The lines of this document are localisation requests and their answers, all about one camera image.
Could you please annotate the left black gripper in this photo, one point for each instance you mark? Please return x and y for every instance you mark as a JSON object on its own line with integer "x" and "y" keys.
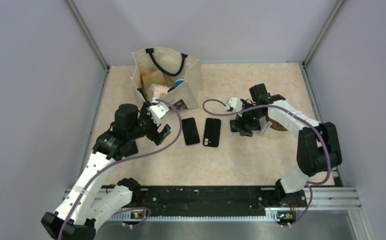
{"x": 147, "y": 114}

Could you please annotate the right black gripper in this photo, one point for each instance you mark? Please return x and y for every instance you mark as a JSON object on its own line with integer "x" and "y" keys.
{"x": 242, "y": 120}

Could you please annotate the black smartphone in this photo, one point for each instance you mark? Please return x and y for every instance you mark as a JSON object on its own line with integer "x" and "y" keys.
{"x": 190, "y": 131}

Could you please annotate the black phone case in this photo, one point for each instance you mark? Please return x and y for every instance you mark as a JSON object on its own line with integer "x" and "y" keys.
{"x": 212, "y": 132}

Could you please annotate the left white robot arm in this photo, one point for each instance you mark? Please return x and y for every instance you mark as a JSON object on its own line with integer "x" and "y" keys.
{"x": 79, "y": 216}

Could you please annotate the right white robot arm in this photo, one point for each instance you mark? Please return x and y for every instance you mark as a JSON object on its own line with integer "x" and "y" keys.
{"x": 318, "y": 147}

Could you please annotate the black phone at left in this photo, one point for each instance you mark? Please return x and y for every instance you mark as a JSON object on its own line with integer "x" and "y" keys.
{"x": 130, "y": 149}

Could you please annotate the paper cup with label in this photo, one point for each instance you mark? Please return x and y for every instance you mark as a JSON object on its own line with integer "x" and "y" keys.
{"x": 272, "y": 129}

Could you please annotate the snack packets in bag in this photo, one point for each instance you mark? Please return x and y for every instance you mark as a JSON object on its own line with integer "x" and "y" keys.
{"x": 154, "y": 85}

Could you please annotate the beige canvas tote bag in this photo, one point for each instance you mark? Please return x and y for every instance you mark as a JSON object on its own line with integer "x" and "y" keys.
{"x": 182, "y": 74}

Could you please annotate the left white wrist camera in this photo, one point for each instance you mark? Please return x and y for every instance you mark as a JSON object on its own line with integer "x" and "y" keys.
{"x": 157, "y": 112}

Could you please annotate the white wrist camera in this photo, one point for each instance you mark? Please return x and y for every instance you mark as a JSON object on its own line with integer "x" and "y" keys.
{"x": 157, "y": 112}
{"x": 234, "y": 104}

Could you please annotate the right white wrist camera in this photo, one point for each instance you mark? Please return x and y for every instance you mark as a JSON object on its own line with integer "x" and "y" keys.
{"x": 234, "y": 104}

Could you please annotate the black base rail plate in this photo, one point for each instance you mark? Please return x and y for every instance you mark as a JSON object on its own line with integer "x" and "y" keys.
{"x": 214, "y": 201}

